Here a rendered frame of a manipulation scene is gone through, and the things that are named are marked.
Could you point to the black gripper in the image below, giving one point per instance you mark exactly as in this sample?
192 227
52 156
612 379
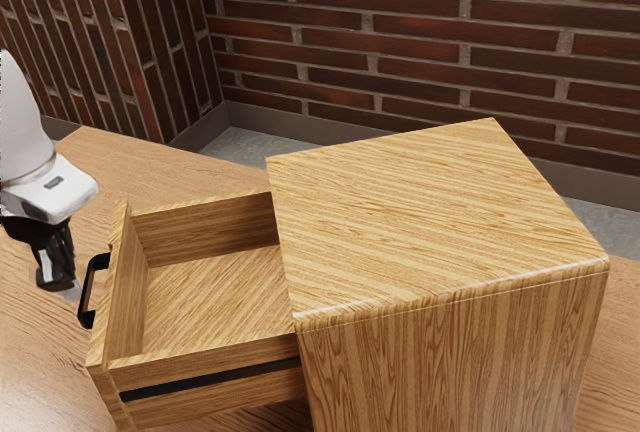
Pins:
22 233

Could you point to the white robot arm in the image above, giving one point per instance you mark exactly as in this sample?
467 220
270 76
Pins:
22 152

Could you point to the wooden cabinet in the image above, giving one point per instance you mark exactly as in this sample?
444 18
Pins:
440 262

